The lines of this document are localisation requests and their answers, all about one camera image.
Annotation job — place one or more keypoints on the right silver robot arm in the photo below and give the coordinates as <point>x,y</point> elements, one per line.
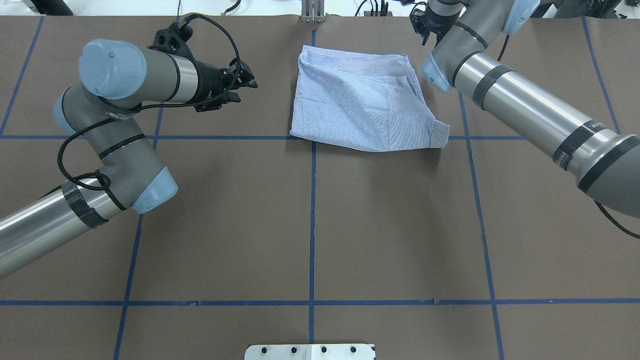
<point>604,163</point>

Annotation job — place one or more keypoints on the blue striped button shirt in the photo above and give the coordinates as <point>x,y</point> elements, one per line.
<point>365,102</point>

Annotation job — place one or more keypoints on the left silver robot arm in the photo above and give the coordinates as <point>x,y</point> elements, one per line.
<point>108,163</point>

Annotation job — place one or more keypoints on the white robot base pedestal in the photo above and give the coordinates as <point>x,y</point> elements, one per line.
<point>327,351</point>

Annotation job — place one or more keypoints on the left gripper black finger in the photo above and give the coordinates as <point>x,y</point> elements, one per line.
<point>245,82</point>

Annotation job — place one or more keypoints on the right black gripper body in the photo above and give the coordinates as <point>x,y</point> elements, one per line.
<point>441,21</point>

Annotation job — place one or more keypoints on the aluminium frame post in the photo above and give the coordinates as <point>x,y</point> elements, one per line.
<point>313,11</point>

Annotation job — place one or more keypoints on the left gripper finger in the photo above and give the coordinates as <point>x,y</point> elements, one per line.
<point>232,97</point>

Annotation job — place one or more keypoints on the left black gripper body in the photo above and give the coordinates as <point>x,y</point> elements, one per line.
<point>208,81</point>

